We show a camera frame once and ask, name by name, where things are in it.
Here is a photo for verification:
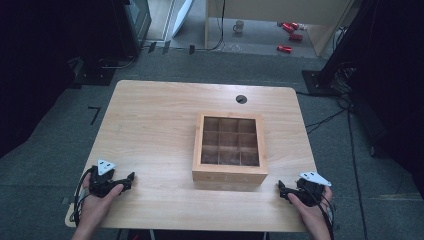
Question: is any dark curtain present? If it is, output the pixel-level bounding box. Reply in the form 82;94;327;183
0;0;116;159

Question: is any hand-held gripper cable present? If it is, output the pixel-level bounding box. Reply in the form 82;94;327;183
301;186;336;240
72;166;96;228

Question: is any person's right hand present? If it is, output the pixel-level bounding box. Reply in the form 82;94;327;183
287;186;334;233

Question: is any left hand-held gripper cable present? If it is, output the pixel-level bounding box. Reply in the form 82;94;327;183
72;166;96;228

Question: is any black equipment cabinet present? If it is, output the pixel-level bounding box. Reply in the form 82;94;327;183
111;0;153;59

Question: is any wooden compartment box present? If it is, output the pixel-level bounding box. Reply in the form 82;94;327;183
191;112;269;186

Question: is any person's left hand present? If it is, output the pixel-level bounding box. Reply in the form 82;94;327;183
79;172;125;232

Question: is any black floor base plate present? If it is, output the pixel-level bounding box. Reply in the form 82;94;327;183
68;55;117;90

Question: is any grey mug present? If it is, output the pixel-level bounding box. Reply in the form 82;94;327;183
232;19;245;35

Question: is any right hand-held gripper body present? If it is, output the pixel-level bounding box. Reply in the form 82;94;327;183
291;171;333;208

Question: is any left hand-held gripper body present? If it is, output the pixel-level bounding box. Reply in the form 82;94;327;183
87;158;117;198

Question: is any white board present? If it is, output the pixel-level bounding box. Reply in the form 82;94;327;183
171;0;195;38

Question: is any black floor cable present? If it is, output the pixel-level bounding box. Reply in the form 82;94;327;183
295;89;369;240

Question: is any black hanging cable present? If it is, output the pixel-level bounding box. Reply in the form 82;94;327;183
193;0;227;53

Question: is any right hand-held gripper cable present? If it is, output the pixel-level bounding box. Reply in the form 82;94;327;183
301;186;336;240

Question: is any black metal stand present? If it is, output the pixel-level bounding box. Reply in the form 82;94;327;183
301;0;379;98

